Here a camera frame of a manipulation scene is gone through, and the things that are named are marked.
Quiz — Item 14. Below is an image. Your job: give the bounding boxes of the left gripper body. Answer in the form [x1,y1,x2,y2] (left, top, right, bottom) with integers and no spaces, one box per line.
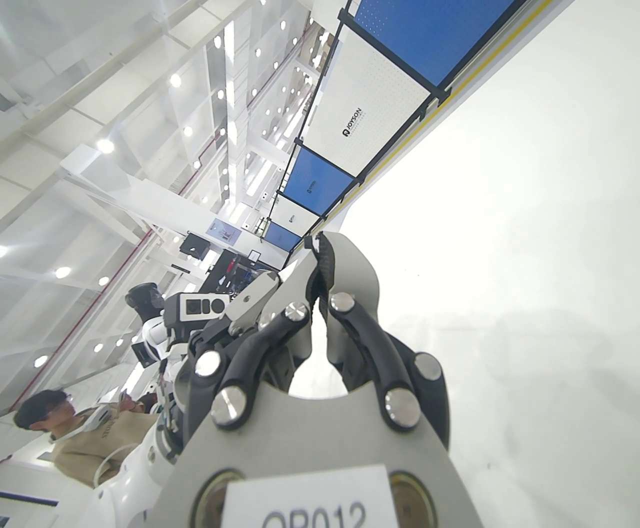
[159,324,242,452]

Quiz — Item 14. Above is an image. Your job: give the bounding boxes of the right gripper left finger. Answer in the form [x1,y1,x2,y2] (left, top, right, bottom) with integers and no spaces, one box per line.
[192,235,322,432]

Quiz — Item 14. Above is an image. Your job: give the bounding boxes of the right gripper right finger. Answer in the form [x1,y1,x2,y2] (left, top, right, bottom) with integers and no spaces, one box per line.
[315,231,452,451]

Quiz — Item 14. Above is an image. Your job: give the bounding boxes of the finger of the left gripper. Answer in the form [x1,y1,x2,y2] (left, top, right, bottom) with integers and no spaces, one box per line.
[225,272,281,337]

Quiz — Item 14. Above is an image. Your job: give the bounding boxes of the blue partition panel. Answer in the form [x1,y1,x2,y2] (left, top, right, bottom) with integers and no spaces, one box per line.
[262,222,304,252]
[281,146,357,217]
[350,0,528,91]

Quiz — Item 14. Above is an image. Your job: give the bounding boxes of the white perforated partition panel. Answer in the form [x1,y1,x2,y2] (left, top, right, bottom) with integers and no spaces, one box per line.
[304,24,432,179]
[269,194,322,237]

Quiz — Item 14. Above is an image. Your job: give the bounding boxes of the person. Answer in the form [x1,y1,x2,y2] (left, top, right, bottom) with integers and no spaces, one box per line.
[12,389,162,490]

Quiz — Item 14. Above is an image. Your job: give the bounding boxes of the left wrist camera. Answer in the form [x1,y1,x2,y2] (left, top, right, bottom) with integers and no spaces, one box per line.
[162,293,232,351]

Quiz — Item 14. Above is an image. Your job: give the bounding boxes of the pale blue wall poster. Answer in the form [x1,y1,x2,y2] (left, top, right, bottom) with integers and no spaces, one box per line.
[206,218,243,246]

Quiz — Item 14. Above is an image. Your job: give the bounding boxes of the thin white cable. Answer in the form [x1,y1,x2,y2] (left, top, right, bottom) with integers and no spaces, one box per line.
[95,444,138,488]

